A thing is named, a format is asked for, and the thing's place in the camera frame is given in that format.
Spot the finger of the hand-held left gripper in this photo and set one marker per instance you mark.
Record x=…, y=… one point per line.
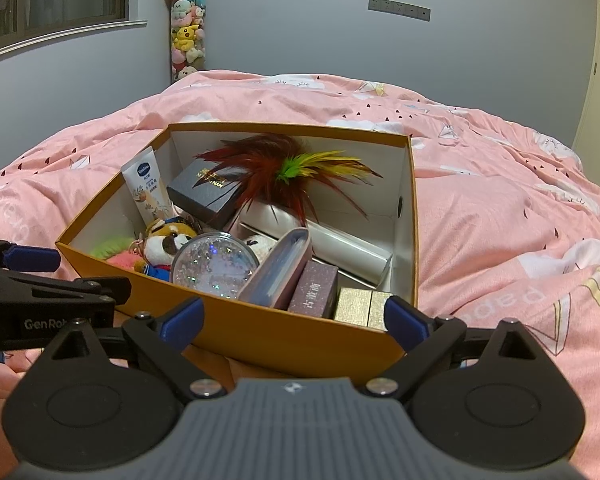
x=30, y=258
x=80, y=290

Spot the green and pink fluffy toy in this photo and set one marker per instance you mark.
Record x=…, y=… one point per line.
x=110, y=249

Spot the purple small box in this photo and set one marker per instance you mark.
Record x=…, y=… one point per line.
x=312, y=290

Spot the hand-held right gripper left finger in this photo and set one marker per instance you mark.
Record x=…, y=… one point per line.
x=185, y=317

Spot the orange cardboard box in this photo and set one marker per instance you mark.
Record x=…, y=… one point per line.
x=280, y=340

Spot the dark gift box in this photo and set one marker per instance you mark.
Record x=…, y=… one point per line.
x=205, y=195

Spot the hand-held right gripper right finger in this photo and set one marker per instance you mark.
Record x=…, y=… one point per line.
x=402, y=322

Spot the pink printed blanket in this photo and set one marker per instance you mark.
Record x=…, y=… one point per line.
x=480, y=185

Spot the red and green feather toy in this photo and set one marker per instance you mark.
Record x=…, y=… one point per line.
x=270, y=165

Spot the gold small box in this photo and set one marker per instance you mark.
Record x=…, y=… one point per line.
x=355, y=305

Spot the clear tube of plush toys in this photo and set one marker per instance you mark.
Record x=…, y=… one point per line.
x=187, y=35

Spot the round glitter case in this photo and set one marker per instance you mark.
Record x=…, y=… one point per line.
x=212, y=265

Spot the white cylinder case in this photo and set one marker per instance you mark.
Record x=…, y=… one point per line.
x=350, y=251

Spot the white hand cream tube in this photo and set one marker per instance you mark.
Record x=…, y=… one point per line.
x=147, y=185

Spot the grey wall socket strip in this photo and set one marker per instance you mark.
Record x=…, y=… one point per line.
x=399, y=9

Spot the lilac glasses case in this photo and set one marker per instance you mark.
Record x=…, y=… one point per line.
x=280, y=270

